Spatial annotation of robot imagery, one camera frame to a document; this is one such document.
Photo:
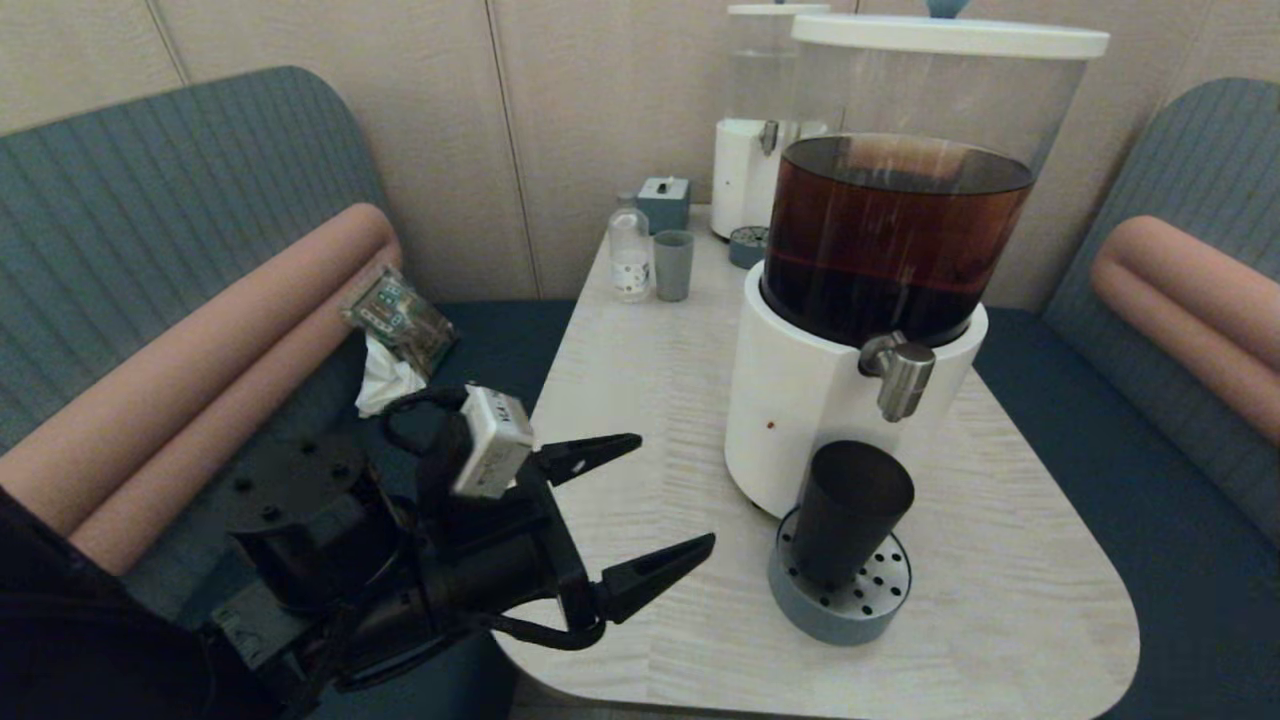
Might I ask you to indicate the large blue-grey perforated drip tray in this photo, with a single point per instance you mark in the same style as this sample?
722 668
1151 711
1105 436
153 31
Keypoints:
820 620

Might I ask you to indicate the pink bolster cushion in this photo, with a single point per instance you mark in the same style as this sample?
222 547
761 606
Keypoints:
1190 300
200 380

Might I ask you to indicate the clear plastic bottle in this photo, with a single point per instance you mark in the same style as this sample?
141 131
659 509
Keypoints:
630 255

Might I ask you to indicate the small blue-grey drip tray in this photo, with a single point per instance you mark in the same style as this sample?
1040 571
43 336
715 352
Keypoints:
746 248

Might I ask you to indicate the green printed snack packet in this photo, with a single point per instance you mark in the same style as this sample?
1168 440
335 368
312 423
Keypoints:
405 320

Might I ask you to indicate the teal ribbed sofa bench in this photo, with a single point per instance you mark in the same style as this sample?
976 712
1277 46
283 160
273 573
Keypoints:
150 200
1200 170

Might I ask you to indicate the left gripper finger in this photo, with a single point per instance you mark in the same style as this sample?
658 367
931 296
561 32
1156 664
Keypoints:
580 457
645 580

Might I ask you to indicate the metal dispenser tap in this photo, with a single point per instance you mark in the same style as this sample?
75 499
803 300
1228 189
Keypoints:
902 380

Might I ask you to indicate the small clear water dispenser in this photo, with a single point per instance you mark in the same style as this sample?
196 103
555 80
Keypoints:
740 180

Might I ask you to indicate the grey-blue cup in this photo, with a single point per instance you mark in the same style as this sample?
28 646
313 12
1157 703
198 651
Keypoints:
673 268

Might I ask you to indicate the dark brown plastic cup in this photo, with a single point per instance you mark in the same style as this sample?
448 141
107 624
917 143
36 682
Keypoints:
850 510

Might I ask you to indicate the crumpled white tissue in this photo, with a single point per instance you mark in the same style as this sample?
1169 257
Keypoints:
382 380

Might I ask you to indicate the blue-grey tissue box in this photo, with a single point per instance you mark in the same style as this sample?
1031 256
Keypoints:
664 203

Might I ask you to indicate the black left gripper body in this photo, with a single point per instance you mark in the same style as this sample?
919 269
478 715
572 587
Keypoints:
480 570

